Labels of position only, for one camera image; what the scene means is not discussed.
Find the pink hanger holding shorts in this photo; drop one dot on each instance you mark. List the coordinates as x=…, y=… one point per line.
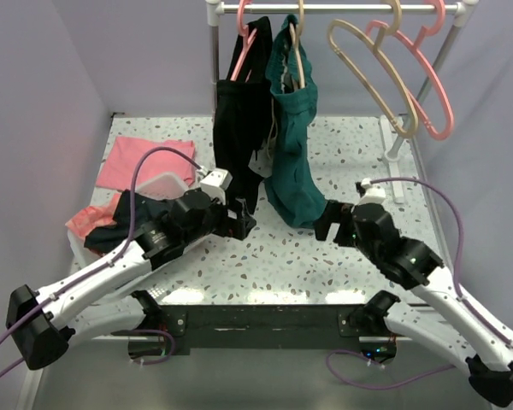
x=248, y=36

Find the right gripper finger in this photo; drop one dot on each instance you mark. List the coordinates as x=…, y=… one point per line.
x=332, y=214
x=343, y=235

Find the pink folded shirt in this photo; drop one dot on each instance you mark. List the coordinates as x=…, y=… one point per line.
x=117, y=170

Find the beige wooden hanger front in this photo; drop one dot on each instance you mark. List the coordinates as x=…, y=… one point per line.
x=295, y=33

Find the black shorts on hanger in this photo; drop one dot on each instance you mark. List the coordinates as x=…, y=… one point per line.
x=243, y=115

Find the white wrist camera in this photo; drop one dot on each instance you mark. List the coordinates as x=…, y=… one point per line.
x=215, y=184
x=370, y=193

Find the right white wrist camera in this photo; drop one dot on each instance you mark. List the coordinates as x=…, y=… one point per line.
x=370, y=193

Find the white metal clothes rack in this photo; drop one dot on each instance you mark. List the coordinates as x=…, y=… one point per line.
x=392, y=134

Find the dark navy garment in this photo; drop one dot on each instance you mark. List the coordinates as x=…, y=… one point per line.
x=104, y=239

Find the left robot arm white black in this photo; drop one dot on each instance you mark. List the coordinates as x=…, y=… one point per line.
x=38, y=319

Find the white laundry basket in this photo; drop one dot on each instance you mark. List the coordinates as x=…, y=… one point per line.
x=161, y=187

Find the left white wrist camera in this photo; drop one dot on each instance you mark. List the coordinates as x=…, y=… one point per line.
x=215, y=184

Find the teal green shorts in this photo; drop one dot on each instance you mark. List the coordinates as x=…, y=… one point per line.
x=290, y=187

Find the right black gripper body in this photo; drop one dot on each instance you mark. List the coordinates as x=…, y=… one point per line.
x=345, y=218

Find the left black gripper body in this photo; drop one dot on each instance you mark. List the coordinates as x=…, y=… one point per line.
x=224, y=225

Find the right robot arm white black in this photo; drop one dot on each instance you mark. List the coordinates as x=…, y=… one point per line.
x=474, y=341

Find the coral patterned garment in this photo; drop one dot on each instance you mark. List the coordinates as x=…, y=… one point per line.
x=92, y=217

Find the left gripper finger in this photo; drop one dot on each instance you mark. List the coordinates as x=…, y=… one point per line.
x=240, y=207
x=242, y=227

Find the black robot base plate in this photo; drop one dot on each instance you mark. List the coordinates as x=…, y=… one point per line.
x=321, y=327

